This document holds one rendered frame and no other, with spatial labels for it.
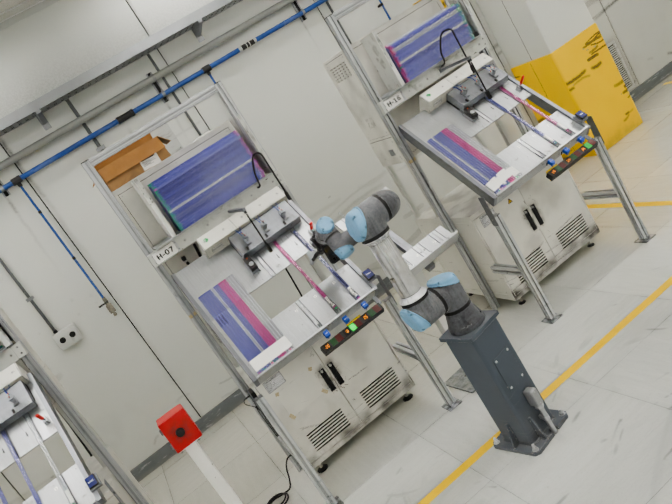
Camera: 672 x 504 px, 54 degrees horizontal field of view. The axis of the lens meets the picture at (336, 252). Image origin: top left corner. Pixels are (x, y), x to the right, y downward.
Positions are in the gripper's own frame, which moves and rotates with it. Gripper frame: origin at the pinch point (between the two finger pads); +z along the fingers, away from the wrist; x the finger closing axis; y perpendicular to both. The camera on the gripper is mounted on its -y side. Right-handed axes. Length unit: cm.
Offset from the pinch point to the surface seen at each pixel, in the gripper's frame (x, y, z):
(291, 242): 4.8, 18.7, 12.1
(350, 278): -4.1, -15.1, 3.3
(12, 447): 155, 15, 11
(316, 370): 30, -35, 39
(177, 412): 93, -16, 8
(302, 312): 23.7, -14.4, 3.5
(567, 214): -140, -51, 48
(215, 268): 41, 31, 15
